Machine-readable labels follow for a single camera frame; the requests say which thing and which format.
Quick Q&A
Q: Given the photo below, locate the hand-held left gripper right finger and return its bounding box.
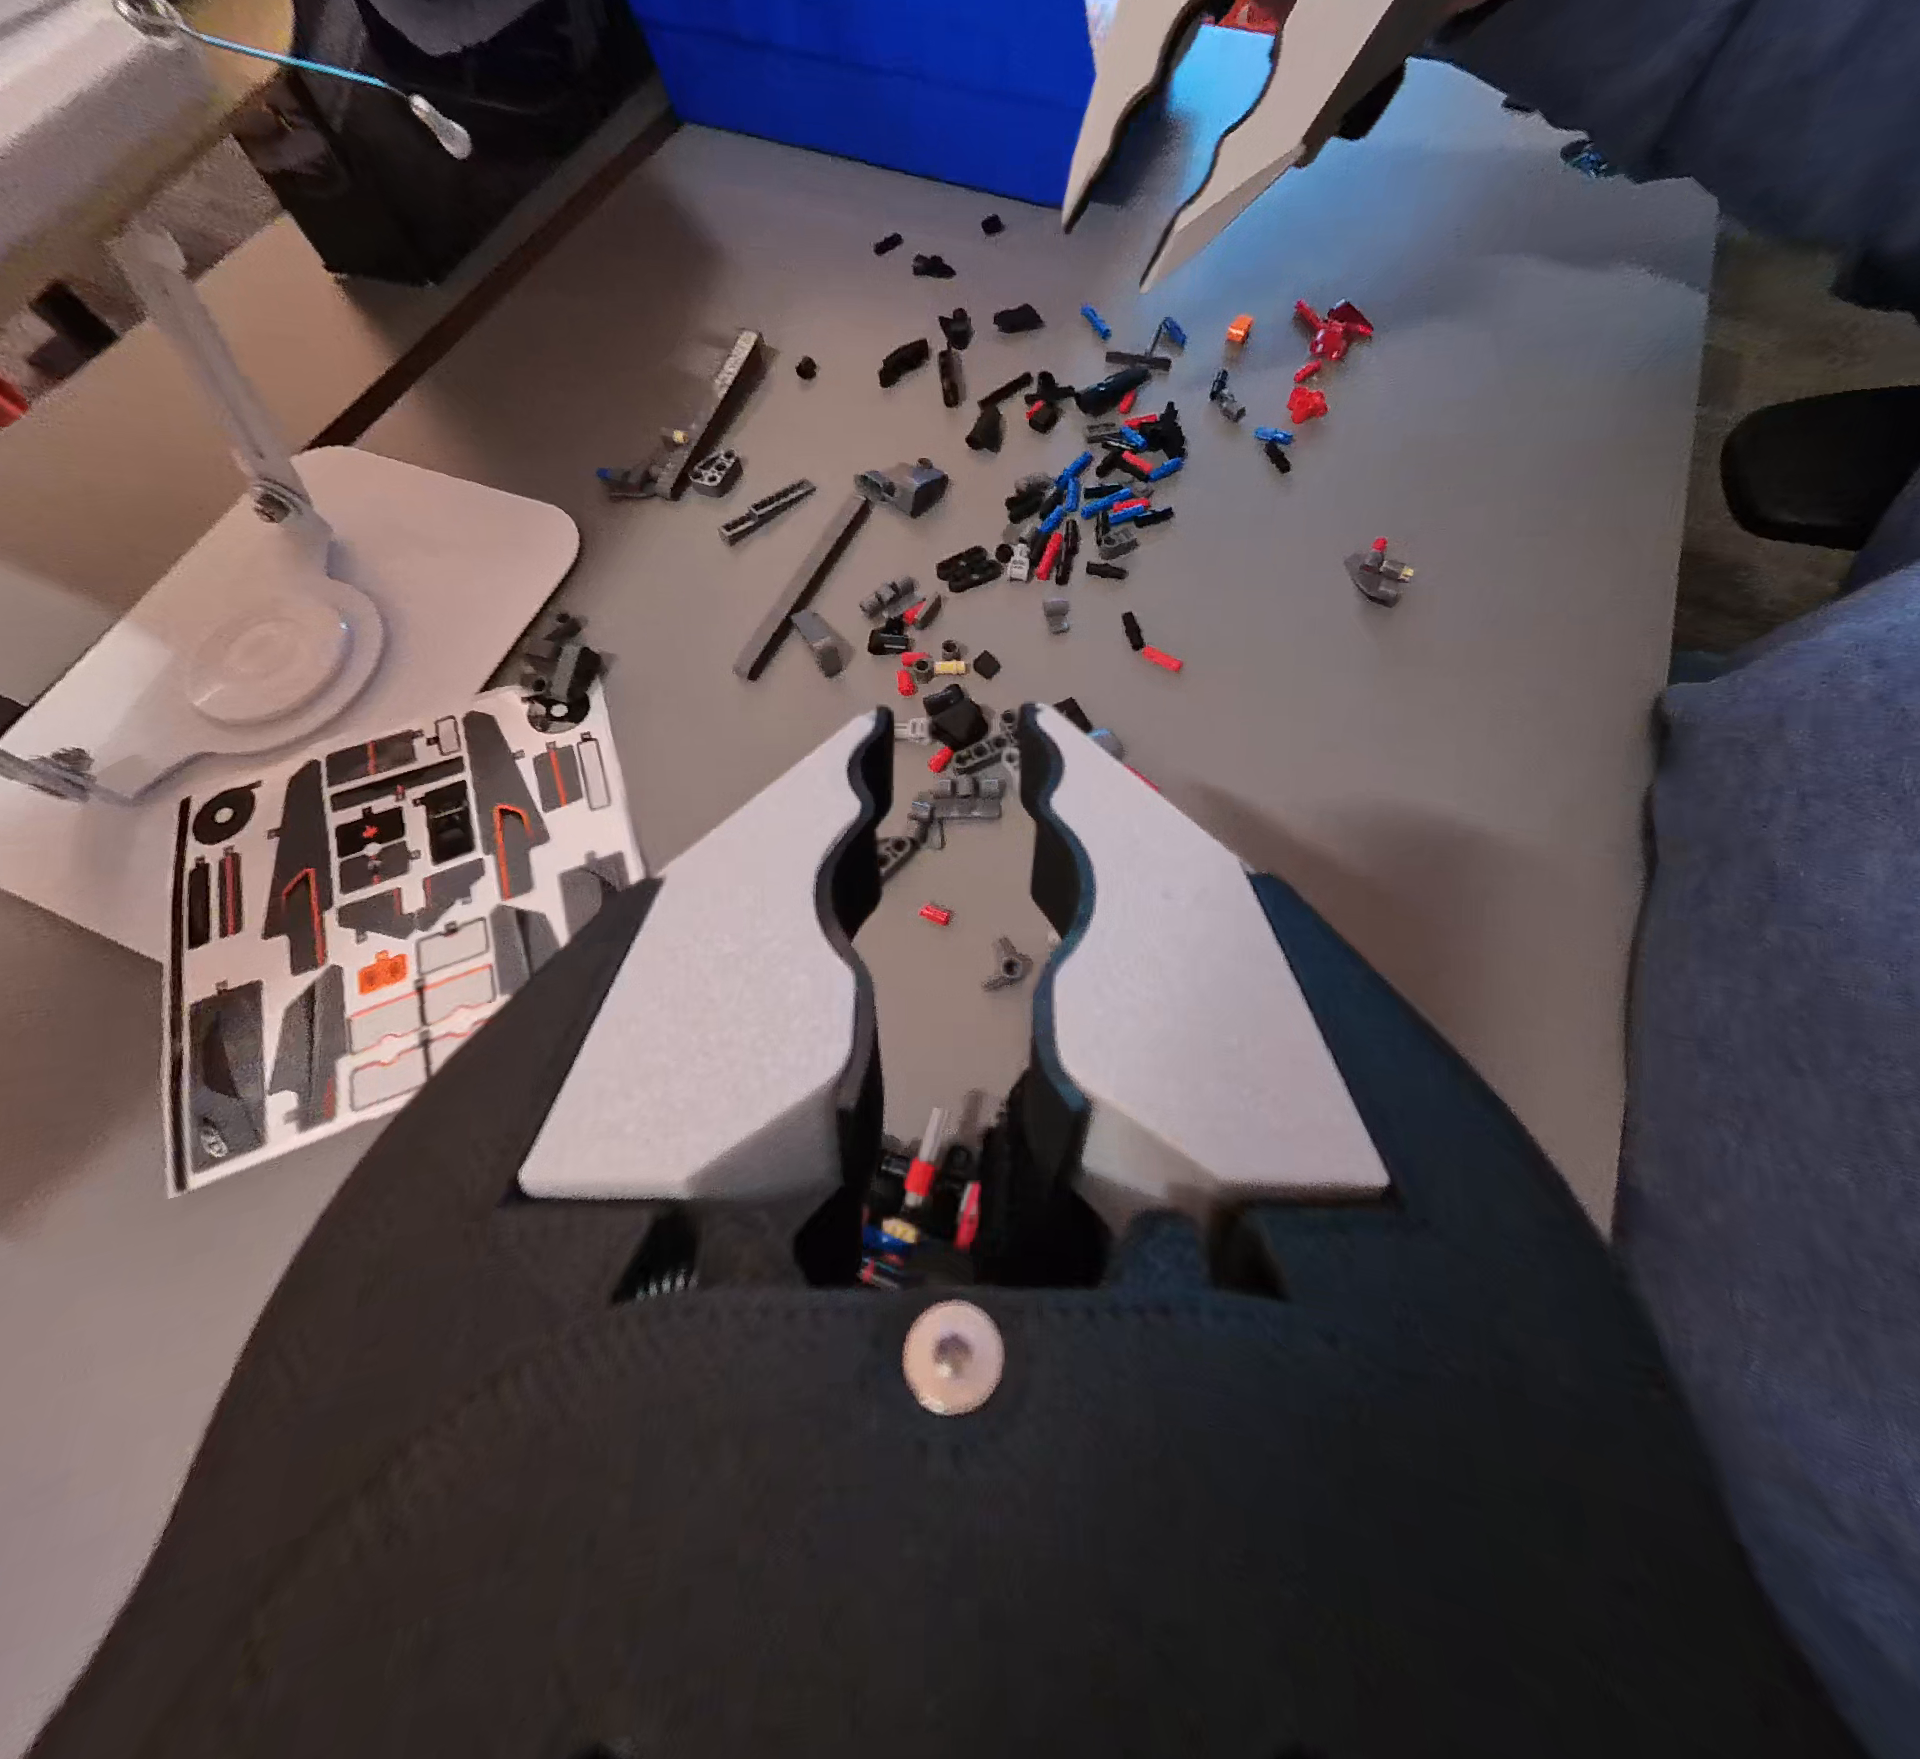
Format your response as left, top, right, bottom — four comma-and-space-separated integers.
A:
1019, 701, 1390, 1256

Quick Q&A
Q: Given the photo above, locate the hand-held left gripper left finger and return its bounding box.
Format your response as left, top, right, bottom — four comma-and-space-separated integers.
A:
516, 704, 888, 1252

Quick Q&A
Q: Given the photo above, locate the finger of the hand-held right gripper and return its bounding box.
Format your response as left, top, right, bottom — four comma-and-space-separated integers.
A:
1063, 0, 1267, 235
1138, 0, 1407, 293

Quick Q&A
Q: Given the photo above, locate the lego car chassis assembly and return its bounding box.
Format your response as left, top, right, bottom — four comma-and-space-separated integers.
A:
857, 1094, 994, 1292

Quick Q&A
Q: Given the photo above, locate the long dark grey lego beam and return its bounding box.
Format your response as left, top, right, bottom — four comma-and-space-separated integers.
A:
598, 327, 768, 502

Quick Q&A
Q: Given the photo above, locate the person's right forearm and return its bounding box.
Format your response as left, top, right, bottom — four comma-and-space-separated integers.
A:
1432, 0, 1920, 312

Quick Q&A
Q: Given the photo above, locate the long dark grey lego plate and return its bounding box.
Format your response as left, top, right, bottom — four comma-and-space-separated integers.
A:
732, 491, 873, 682

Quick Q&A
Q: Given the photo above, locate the pile of small lego pins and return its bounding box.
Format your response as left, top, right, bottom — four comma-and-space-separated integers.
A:
990, 368, 1195, 590

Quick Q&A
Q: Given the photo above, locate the dark grey ribbed lego piece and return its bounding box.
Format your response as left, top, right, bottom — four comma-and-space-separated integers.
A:
716, 478, 819, 546

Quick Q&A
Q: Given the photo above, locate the Lego Technic box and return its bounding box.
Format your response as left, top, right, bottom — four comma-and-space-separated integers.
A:
232, 0, 667, 287

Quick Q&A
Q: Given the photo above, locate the blue plastic bin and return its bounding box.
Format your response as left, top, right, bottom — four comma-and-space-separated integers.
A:
577, 0, 1276, 211

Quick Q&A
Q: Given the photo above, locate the sticker sheet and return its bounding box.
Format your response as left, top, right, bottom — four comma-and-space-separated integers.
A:
159, 679, 652, 1199

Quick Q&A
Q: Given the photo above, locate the white desk stand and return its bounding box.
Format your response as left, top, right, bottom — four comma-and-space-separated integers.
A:
0, 217, 582, 963

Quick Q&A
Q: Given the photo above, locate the person's blue clothed torso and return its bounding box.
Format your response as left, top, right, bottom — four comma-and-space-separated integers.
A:
1612, 566, 1920, 1759

